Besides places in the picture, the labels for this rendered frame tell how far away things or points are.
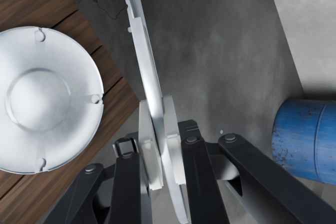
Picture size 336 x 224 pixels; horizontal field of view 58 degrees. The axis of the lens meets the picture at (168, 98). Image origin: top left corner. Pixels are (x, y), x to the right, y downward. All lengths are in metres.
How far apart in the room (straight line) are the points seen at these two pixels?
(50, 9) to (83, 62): 0.12
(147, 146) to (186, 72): 1.32
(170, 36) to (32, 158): 0.92
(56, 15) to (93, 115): 0.23
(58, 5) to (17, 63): 0.15
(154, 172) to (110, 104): 0.59
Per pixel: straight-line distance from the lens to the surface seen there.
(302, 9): 2.29
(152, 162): 0.16
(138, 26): 0.19
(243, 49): 1.91
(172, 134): 0.16
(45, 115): 0.66
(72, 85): 0.68
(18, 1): 0.67
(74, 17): 0.71
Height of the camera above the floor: 0.96
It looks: 44 degrees down
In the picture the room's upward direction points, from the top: 94 degrees clockwise
